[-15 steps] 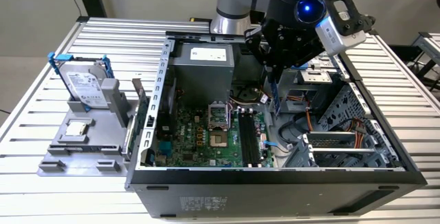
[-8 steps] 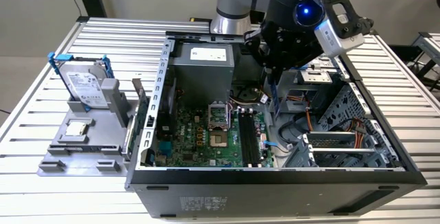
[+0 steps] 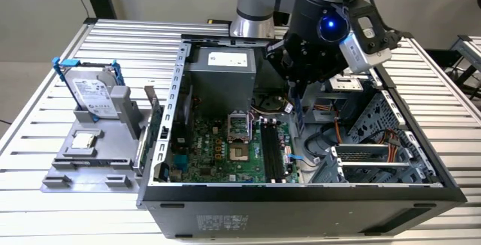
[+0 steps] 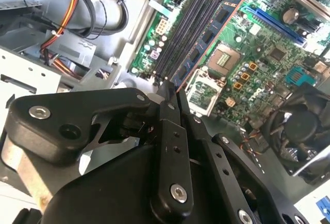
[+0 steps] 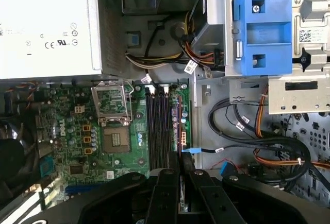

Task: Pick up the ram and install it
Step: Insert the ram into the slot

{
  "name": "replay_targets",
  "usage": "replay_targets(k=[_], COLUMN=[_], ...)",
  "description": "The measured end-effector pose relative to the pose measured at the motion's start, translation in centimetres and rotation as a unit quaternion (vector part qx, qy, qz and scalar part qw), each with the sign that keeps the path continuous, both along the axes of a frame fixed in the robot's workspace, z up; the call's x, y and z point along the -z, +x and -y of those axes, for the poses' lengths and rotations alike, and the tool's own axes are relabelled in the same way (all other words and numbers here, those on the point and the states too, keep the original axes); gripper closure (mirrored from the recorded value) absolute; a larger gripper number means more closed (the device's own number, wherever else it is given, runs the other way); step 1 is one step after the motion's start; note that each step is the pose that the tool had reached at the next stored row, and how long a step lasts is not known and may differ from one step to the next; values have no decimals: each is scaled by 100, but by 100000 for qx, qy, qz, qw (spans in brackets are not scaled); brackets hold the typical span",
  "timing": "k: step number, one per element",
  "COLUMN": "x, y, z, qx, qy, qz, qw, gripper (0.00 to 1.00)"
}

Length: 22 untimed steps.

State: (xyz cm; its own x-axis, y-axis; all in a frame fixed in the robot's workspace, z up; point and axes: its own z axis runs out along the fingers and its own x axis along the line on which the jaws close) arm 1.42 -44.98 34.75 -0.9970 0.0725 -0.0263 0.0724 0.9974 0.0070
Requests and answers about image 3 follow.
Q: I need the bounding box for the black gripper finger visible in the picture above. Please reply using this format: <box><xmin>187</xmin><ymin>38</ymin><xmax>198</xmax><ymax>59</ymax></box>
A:
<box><xmin>265</xmin><ymin>38</ymin><xmax>302</xmax><ymax>87</ymax></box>
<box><xmin>302</xmin><ymin>55</ymin><xmax>350</xmax><ymax>88</ymax></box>

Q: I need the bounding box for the black RAM stick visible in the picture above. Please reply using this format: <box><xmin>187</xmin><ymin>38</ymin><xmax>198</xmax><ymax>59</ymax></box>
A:
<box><xmin>294</xmin><ymin>86</ymin><xmax>306</xmax><ymax>133</ymax></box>
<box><xmin>54</xmin><ymin>158</ymin><xmax>131</xmax><ymax>167</ymax></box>

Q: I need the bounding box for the grey metal drive cage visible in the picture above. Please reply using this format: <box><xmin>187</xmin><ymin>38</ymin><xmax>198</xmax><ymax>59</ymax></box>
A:
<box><xmin>292</xmin><ymin>70</ymin><xmax>373</xmax><ymax>123</ymax></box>

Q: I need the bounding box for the grey power supply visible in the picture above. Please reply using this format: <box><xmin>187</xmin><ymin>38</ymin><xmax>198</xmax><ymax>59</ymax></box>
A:
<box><xmin>183</xmin><ymin>44</ymin><xmax>257</xmax><ymax>118</ymax></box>

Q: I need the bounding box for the metal socket cover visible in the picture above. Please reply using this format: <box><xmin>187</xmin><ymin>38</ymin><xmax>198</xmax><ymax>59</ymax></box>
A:
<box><xmin>227</xmin><ymin>112</ymin><xmax>252</xmax><ymax>142</ymax></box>

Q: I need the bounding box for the grey metal disk bay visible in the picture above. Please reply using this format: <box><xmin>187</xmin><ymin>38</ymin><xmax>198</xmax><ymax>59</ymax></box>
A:
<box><xmin>310</xmin><ymin>142</ymin><xmax>428</xmax><ymax>184</ymax></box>

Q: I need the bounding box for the CPU socket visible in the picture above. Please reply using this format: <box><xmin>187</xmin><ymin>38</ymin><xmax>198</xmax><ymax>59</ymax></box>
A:
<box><xmin>229</xmin><ymin>142</ymin><xmax>252</xmax><ymax>163</ymax></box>

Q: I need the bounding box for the green motherboard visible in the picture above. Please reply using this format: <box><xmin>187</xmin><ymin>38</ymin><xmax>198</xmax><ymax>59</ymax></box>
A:
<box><xmin>169</xmin><ymin>115</ymin><xmax>302</xmax><ymax>184</ymax></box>

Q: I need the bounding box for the metal slat side table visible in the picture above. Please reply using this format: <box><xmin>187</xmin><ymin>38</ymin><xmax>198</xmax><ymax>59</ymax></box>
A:
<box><xmin>445</xmin><ymin>34</ymin><xmax>481</xmax><ymax>101</ymax></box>

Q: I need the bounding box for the green graphics card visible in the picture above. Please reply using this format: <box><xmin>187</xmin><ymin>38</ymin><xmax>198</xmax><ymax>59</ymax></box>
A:
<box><xmin>135</xmin><ymin>86</ymin><xmax>167</xmax><ymax>179</ymax></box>

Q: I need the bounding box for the teal port block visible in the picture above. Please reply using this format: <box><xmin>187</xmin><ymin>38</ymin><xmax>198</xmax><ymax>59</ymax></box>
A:
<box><xmin>173</xmin><ymin>154</ymin><xmax>189</xmax><ymax>170</ymax></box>

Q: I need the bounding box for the hard disk in blue carrier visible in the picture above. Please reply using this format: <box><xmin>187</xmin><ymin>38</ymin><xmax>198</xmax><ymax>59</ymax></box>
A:
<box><xmin>51</xmin><ymin>56</ymin><xmax>126</xmax><ymax>122</ymax></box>

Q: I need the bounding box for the black PC case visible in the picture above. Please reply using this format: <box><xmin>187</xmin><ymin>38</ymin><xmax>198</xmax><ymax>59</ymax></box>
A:
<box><xmin>135</xmin><ymin>33</ymin><xmax>468</xmax><ymax>239</ymax></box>

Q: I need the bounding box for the grey parts rack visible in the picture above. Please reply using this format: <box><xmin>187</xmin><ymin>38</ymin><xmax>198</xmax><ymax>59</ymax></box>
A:
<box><xmin>39</xmin><ymin>86</ymin><xmax>166</xmax><ymax>194</ymax></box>

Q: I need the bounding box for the silver CPU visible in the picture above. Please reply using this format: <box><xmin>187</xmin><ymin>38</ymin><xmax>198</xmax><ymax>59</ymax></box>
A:
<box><xmin>71</xmin><ymin>133</ymin><xmax>95</xmax><ymax>149</ymax></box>

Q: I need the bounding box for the bundle of power wires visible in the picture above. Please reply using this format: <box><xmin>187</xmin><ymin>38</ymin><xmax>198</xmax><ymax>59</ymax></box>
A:
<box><xmin>250</xmin><ymin>94</ymin><xmax>297</xmax><ymax>116</ymax></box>

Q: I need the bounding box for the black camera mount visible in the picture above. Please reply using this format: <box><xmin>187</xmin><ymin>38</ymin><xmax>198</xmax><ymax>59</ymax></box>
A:
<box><xmin>348</xmin><ymin>1</ymin><xmax>404</xmax><ymax>54</ymax></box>

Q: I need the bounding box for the orange wire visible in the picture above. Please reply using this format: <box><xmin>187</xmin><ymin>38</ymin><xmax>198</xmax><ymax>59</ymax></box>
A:
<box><xmin>334</xmin><ymin>116</ymin><xmax>344</xmax><ymax>145</ymax></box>

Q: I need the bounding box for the black looped cable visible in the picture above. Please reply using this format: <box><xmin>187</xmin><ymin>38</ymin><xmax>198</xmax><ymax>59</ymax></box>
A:
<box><xmin>304</xmin><ymin>131</ymin><xmax>340</xmax><ymax>159</ymax></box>

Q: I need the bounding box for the red yellow wire bundle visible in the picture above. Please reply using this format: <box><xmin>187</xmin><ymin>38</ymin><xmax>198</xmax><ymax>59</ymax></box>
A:
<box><xmin>378</xmin><ymin>130</ymin><xmax>403</xmax><ymax>163</ymax></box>

